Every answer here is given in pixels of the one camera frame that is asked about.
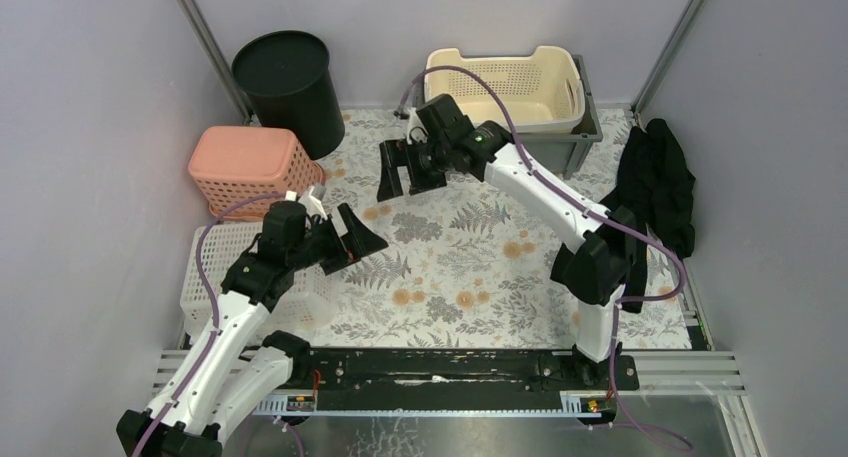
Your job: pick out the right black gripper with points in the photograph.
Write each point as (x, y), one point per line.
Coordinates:
(394, 153)

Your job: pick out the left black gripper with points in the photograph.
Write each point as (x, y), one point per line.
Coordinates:
(332, 240)

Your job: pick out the white perforated plastic basket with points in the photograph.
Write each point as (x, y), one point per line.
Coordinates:
(310, 304)

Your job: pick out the large black cylindrical container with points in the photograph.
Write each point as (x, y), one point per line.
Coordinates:
(286, 78)

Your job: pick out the cream perforated plastic basket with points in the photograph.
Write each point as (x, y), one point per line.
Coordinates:
(542, 92)

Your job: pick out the pink perforated plastic basket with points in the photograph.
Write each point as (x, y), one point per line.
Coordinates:
(233, 163)

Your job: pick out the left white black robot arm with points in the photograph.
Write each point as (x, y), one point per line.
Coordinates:
(202, 403)

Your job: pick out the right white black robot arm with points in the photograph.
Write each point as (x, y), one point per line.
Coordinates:
(597, 250)

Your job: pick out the floral patterned table mat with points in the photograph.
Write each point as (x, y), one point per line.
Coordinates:
(465, 266)

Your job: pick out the grey plastic storage bin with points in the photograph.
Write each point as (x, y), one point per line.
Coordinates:
(562, 152)

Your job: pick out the black crumpled cloth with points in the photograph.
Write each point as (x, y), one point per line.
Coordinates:
(654, 182)

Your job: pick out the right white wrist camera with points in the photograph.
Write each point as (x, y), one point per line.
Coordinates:
(414, 131)

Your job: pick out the aluminium frame rail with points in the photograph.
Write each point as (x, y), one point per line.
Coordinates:
(663, 373)

